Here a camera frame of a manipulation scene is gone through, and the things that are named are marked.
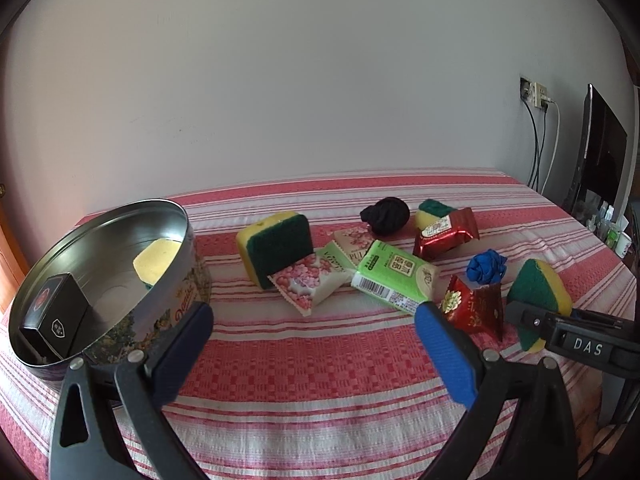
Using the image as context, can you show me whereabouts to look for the small black box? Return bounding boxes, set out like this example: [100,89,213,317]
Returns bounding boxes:
[19,273,92,361]

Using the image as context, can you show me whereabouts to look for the blue rolled sock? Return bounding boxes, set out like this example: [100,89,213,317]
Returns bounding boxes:
[466,250,508,286]

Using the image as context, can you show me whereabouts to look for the black monitor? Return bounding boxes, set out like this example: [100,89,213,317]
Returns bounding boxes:
[570,82,629,221]

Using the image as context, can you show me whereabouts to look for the green tissue pack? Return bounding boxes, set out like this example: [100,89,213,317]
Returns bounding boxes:
[350,240,442,316]

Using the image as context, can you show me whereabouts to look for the red snack packet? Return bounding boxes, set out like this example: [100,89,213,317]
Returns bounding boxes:
[439,275,505,343]
[413,207,480,261]

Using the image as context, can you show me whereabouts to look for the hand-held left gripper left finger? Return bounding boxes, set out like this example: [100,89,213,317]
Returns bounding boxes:
[48,301,215,480]

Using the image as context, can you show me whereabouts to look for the round metal cookie tin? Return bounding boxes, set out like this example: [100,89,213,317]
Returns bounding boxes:
[8,199,213,383]

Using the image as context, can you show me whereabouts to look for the black rolled sock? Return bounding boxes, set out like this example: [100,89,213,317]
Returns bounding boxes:
[360,197,410,236]

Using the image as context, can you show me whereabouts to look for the white cable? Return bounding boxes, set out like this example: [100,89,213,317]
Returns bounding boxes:
[542,100,561,196]

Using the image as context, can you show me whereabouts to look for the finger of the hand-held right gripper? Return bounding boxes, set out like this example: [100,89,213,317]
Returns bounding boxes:
[506,299,552,339]

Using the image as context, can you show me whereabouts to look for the wooden door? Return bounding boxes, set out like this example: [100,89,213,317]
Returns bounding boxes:
[0,182,31,313]

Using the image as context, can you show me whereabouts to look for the large green yellow sponge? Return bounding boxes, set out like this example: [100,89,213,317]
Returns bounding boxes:
[236,212,314,290]

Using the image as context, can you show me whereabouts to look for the black cable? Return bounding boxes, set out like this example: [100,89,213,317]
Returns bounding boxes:
[536,107,547,191]
[524,101,540,191]

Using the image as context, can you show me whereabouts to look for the pink floral green snack packet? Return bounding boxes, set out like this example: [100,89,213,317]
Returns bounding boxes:
[267,241,353,317]

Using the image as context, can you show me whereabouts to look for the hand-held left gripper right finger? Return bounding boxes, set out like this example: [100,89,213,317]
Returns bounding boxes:
[415,301,588,480]

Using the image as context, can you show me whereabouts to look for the red striped tablecloth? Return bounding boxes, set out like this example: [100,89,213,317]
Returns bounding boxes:
[0,167,636,480]

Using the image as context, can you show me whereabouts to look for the white floral snack packet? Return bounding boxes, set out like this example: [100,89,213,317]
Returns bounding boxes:
[332,228,386,268]

